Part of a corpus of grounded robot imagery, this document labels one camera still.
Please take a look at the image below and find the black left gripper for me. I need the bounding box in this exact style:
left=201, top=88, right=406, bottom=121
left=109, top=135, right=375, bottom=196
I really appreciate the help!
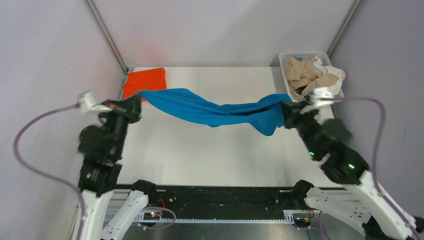
left=98, top=90, right=143, bottom=157

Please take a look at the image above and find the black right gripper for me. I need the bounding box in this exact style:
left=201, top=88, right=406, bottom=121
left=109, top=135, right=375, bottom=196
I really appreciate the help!
left=280, top=99, right=322, bottom=159

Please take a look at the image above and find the blue t shirt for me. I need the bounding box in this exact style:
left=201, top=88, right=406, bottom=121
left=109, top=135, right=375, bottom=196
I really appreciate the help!
left=141, top=88, right=291, bottom=136

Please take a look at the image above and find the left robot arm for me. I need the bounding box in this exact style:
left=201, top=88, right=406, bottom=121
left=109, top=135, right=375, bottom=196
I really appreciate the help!
left=74, top=91, right=158, bottom=240

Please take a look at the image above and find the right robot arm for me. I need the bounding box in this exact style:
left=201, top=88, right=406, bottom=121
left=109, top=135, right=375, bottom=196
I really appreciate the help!
left=281, top=101, right=424, bottom=240

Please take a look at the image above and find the folded orange t shirt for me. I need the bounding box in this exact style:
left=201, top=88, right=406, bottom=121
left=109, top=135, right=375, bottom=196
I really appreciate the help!
left=122, top=67, right=167, bottom=99

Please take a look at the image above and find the beige t shirt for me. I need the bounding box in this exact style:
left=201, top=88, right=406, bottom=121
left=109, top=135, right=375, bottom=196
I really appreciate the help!
left=283, top=56, right=336, bottom=101

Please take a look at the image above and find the white plastic laundry basket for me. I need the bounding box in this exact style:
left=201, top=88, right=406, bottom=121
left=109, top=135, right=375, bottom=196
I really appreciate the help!
left=278, top=50, right=333, bottom=102

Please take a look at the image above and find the right controller board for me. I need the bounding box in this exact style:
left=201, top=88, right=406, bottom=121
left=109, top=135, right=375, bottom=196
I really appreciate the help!
left=293, top=216, right=314, bottom=230

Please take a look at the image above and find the controller board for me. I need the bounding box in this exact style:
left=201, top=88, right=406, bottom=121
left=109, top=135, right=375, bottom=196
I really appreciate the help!
left=142, top=211, right=162, bottom=222
left=293, top=216, right=314, bottom=230

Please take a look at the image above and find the left controller board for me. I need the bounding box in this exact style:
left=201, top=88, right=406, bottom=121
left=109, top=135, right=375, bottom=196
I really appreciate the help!
left=142, top=211, right=162, bottom=222

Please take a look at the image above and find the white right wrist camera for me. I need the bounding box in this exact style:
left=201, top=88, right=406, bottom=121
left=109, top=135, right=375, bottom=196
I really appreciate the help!
left=302, top=87, right=335, bottom=112

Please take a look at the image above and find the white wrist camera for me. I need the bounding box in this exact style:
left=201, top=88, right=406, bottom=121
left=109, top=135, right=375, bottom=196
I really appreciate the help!
left=77, top=91, right=111, bottom=114
left=302, top=87, right=335, bottom=112

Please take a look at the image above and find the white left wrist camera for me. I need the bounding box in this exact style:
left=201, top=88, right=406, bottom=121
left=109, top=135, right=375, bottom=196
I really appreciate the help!
left=77, top=91, right=111, bottom=114

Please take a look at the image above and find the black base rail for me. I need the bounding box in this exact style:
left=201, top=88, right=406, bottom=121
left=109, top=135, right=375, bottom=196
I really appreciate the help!
left=153, top=185, right=310, bottom=221

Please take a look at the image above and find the left aluminium frame post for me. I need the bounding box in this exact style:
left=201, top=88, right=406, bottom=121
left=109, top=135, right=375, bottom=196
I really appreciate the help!
left=83, top=0, right=129, bottom=75

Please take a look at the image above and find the aluminium frame post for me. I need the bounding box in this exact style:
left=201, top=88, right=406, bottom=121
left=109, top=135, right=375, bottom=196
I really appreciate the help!
left=83, top=0, right=129, bottom=75
left=326, top=0, right=364, bottom=58

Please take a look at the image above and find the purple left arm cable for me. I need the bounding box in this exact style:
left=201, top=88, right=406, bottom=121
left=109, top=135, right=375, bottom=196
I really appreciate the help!
left=13, top=103, right=88, bottom=240

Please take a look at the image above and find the right aluminium frame post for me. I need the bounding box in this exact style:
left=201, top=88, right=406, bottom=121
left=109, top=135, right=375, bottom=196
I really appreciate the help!
left=326, top=0, right=364, bottom=58

